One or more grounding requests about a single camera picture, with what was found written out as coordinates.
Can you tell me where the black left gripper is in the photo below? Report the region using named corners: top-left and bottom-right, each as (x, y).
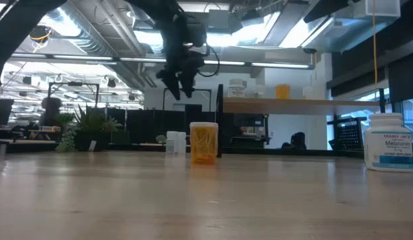
top-left (155, 13), bottom-right (207, 100)

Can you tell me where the white bottle with printed label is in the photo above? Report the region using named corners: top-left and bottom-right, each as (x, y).
top-left (227, 78), bottom-right (247, 99)

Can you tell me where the orange pill bottle white cap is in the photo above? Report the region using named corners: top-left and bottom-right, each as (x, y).
top-left (275, 84), bottom-right (292, 100)
top-left (189, 121), bottom-right (220, 165)

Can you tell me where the wooden shelf board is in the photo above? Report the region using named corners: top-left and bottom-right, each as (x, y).
top-left (222, 97), bottom-right (381, 117)

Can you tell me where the black background workstation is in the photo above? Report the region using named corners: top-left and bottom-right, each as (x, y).
top-left (223, 113), bottom-right (270, 149)

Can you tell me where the long ceiling light strip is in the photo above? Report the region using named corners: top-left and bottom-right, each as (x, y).
top-left (11, 51), bottom-right (316, 70)

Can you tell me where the potted succulent plant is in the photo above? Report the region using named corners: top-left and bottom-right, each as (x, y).
top-left (55, 103), bottom-right (124, 153)

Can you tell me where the black chair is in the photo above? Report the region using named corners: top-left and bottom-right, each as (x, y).
top-left (280, 131), bottom-right (308, 150)

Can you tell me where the wooden background desk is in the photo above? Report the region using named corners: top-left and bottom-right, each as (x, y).
top-left (0, 138), bottom-right (59, 145)

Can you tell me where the black perforated panel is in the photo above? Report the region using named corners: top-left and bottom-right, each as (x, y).
top-left (327, 115), bottom-right (368, 151)

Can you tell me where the black monitor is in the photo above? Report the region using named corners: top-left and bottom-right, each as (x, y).
top-left (0, 98), bottom-right (15, 126)

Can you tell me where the white ceiling air unit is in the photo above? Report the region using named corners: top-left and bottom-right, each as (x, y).
top-left (359, 0), bottom-right (401, 19)

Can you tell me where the white Melatonin bottle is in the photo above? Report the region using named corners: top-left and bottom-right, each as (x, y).
top-left (363, 112), bottom-right (413, 173)

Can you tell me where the black workstation frame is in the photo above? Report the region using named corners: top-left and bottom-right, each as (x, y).
top-left (161, 87), bottom-right (213, 113)
top-left (44, 81), bottom-right (101, 127)

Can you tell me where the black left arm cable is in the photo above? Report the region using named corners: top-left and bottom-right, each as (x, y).
top-left (196, 45), bottom-right (221, 78)

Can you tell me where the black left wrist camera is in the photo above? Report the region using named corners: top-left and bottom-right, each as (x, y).
top-left (187, 21), bottom-right (208, 47)

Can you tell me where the black partition wall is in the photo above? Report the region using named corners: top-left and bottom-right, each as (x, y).
top-left (107, 107), bottom-right (217, 146)

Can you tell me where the black shelf post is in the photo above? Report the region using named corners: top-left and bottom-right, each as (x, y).
top-left (215, 83), bottom-right (225, 159)
top-left (378, 87), bottom-right (386, 114)

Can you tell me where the silver spiral air duct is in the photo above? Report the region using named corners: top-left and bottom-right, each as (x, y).
top-left (39, 0), bottom-right (157, 91)

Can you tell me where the black ceiling cord reel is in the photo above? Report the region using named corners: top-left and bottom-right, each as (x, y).
top-left (28, 25), bottom-right (53, 53)

